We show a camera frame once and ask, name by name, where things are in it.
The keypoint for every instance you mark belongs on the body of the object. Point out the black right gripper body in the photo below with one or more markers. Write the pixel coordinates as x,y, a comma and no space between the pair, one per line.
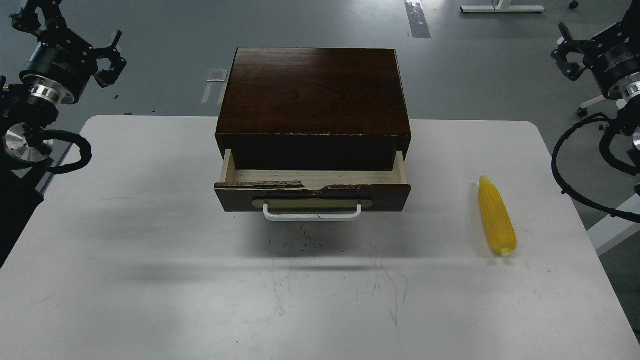
615,62

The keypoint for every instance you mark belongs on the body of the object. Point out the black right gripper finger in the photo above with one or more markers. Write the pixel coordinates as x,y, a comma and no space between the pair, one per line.
568,43
570,70

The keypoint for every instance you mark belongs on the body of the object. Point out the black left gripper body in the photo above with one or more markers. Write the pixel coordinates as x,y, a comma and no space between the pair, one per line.
63,57

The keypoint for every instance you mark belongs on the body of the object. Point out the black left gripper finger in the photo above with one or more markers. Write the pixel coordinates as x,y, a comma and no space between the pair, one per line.
111,51
107,77

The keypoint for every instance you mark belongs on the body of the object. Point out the yellow corn cob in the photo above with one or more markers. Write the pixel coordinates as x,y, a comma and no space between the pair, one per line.
496,220

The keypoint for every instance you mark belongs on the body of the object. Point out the wooden drawer with white handle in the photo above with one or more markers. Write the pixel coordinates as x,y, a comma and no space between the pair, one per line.
309,195

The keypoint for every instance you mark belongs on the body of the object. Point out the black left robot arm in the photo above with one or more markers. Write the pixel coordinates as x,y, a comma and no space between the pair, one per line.
28,111

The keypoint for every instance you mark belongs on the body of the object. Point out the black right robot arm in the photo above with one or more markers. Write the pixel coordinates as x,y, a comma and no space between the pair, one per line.
628,117

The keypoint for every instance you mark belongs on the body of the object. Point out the dark wooden drawer cabinet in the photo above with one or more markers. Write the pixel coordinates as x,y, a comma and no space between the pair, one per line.
318,109

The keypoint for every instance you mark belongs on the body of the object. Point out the white caster chair base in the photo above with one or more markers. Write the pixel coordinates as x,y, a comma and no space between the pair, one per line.
583,108

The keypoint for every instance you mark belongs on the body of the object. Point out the white desk leg base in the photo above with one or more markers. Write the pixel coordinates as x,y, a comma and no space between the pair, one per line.
502,6

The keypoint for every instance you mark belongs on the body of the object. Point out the white table frame bar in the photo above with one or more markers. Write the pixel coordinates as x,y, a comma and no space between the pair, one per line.
610,232

